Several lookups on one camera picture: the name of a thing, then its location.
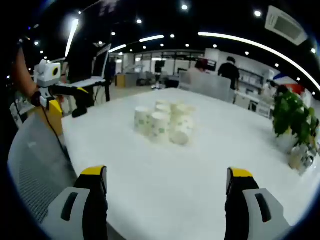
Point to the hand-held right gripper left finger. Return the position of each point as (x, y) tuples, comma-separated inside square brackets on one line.
[(75, 215)]

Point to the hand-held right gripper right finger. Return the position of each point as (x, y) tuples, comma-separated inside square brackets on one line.
[(250, 215)]

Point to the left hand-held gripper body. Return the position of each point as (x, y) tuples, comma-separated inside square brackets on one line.
[(46, 75)]

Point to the cluster of paper cups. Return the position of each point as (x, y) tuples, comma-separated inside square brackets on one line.
[(160, 125)]

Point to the small black oval object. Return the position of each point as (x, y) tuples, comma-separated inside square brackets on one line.
[(79, 113)]

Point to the white laptop stand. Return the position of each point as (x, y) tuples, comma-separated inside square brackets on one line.
[(87, 82)]

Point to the wooden desk panel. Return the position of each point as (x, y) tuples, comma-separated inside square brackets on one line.
[(56, 117)]

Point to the open laptop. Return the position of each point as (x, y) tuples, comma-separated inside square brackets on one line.
[(101, 62)]

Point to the short ceiling light strip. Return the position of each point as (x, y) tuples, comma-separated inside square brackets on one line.
[(151, 38), (72, 37), (117, 48)]

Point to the yellow storage cabinet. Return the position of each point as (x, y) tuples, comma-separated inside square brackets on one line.
[(120, 80)]

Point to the small glass jar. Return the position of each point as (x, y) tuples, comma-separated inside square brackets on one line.
[(298, 160)]

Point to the white table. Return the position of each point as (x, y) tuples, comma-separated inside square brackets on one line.
[(175, 175)]

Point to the green potted plant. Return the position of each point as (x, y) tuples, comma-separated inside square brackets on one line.
[(290, 117)]

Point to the white office desk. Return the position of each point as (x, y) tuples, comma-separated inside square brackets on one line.
[(252, 102)]

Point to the long curved ceiling light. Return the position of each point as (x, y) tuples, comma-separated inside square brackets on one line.
[(250, 42)]

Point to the ceiling air conditioner vent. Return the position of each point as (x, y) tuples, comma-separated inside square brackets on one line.
[(285, 25)]

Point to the red white blue wall banner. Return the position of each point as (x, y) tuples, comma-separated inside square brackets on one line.
[(292, 83)]

